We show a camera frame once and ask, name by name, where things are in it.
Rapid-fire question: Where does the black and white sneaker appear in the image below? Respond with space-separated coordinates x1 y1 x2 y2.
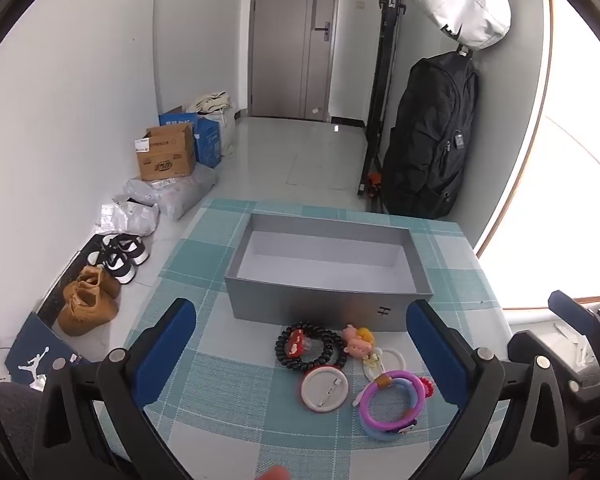
87 250 137 286
102 233 150 266

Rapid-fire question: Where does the white hanging bag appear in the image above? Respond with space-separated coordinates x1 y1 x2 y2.
400 0 512 52

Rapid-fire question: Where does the pink doll hair clip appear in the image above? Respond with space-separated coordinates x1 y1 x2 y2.
342 324 378 361

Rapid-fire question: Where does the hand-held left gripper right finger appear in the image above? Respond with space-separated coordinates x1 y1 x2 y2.
405 299 573 480

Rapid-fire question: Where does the blue carton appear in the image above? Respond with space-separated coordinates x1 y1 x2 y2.
195 114 223 169

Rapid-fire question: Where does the beige tote bag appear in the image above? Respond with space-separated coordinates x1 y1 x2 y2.
186 91 231 113

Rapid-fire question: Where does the blue shoe box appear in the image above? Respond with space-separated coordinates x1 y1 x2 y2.
4 311 93 391

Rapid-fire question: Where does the white ring bracelet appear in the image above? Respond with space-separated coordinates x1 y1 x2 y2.
362 347 407 383

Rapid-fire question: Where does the light blue hair tie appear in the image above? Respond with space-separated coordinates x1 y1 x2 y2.
358 377 423 442

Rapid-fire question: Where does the grey fabric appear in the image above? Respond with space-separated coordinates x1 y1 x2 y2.
0 382 48 480

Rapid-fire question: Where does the blue open-flap box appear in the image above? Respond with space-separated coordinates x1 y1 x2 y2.
159 106 199 129

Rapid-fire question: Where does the white plastic bag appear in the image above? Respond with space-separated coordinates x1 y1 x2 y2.
200 102 237 157

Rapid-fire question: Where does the small grey parcel bag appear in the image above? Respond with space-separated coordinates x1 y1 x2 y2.
96 199 160 237

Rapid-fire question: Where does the black shoe tray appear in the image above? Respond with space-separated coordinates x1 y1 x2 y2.
37 232 106 321

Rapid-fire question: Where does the bright window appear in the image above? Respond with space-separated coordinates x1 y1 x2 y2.
472 0 600 311

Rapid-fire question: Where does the large grey parcel bag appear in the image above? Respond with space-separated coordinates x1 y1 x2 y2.
122 165 218 220

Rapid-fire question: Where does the black bead bracelet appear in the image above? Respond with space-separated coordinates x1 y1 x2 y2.
275 324 348 372

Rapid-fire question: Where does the purple ring bracelet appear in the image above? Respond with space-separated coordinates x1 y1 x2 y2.
358 370 426 433

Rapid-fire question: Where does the black metal rack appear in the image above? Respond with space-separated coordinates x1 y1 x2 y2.
357 0 406 201

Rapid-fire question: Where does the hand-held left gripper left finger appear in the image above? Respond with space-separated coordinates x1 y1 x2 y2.
32 298 198 480

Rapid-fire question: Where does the brown cardboard box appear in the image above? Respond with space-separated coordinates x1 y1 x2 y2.
134 123 197 182

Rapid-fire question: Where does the black backpack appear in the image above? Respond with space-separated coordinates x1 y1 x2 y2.
381 51 480 220

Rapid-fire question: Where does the grey door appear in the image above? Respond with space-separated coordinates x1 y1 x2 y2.
249 0 342 122

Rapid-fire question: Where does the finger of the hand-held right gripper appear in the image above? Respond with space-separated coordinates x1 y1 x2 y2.
547 289 600 361
507 330 600 396

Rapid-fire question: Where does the grey cardboard box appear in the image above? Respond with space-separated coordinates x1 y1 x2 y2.
224 212 435 334

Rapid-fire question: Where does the teal checked tablecloth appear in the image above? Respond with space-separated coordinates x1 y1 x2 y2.
95 197 513 480

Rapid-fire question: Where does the white round badge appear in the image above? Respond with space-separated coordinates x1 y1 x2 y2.
300 365 350 415

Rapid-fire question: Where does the brown boot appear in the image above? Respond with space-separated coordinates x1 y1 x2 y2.
76 265 122 301
57 282 119 337

